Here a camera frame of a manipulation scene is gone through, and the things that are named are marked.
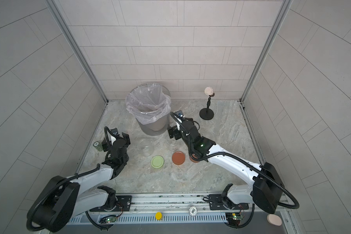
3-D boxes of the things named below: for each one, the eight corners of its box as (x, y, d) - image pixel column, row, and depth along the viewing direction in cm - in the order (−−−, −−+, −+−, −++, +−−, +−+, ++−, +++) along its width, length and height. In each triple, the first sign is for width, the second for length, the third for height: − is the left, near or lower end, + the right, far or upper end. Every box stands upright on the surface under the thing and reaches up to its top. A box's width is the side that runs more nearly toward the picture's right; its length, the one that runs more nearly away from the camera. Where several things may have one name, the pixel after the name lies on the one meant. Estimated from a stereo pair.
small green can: (96, 151, 90) (91, 146, 85) (98, 146, 92) (93, 141, 87) (102, 151, 90) (97, 146, 85) (104, 146, 92) (99, 141, 88)
